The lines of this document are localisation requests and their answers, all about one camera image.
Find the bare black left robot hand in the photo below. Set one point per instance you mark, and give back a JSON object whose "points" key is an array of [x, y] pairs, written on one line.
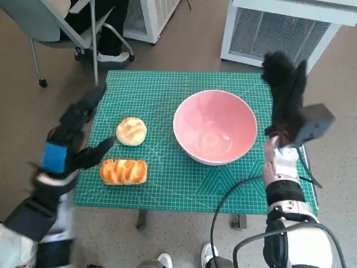
{"points": [[69, 131]]}

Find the large white mesh cabinet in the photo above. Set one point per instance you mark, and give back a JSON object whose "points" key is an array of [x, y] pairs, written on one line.
{"points": [[279, 30]]}

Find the round pale toy bread bun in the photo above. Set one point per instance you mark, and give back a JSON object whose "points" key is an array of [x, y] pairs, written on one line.
{"points": [[131, 131]]}

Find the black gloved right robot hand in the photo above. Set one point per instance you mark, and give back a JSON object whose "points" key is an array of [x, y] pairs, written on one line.
{"points": [[287, 95]]}

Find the pink bowl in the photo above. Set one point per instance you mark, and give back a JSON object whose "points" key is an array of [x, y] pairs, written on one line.
{"points": [[214, 125]]}

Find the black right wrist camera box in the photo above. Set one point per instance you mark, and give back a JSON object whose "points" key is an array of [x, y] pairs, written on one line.
{"points": [[315, 123]]}

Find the small white mesh cabinet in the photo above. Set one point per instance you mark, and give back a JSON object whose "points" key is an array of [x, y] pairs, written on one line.
{"points": [[153, 16]]}

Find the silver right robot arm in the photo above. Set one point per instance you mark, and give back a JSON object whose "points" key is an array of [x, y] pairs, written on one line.
{"points": [[284, 192]]}

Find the white cloth bundle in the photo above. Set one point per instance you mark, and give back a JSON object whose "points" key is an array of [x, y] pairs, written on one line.
{"points": [[14, 248]]}

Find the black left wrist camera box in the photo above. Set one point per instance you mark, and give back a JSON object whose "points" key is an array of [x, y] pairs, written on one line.
{"points": [[30, 217]]}

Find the person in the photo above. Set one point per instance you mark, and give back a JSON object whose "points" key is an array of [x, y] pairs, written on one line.
{"points": [[111, 39]]}

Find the metal table leg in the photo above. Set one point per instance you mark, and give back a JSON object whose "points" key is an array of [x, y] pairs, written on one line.
{"points": [[241, 222], [142, 220]]}

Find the long striped toy bread loaf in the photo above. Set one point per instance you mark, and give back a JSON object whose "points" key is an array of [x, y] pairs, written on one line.
{"points": [[124, 171]]}

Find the grey office chair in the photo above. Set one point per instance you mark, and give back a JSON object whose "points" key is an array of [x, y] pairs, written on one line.
{"points": [[25, 19]]}

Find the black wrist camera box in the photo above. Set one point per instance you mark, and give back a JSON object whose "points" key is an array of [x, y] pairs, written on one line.
{"points": [[315, 123], [30, 217]]}

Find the green cutting mat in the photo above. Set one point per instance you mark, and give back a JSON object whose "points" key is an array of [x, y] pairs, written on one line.
{"points": [[161, 111]]}

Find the white shoe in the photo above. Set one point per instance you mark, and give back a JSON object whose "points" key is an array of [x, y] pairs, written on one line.
{"points": [[209, 252], [165, 260]]}

